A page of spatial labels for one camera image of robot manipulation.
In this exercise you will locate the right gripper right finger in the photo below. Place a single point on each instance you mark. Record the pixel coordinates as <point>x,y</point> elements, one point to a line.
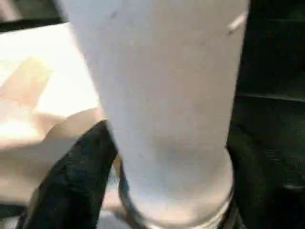
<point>252,202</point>

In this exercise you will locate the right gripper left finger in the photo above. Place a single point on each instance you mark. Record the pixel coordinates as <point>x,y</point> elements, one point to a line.
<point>71,190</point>

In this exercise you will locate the white plastic table top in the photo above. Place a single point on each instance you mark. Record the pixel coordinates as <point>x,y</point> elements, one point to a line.
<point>35,71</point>

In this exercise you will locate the white plastic table leg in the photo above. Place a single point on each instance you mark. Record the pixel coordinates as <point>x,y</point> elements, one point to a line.
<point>166,95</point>

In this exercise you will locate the black plastic mat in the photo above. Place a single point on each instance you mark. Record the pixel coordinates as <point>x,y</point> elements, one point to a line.
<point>274,71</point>

